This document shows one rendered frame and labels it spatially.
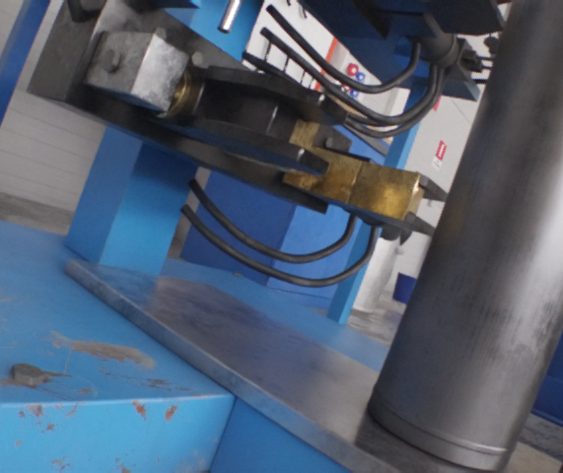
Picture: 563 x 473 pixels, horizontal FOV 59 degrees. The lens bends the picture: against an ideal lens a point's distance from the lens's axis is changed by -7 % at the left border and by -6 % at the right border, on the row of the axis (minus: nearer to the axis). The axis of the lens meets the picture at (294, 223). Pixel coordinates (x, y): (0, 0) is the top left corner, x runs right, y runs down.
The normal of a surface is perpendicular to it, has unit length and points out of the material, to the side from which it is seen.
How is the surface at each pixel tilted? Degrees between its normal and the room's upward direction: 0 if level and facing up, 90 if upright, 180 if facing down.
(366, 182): 90
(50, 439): 90
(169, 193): 90
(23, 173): 90
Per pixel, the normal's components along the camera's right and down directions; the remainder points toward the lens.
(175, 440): 0.75, 0.29
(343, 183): -0.34, -0.13
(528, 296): -0.01, 0.00
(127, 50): -0.55, -0.21
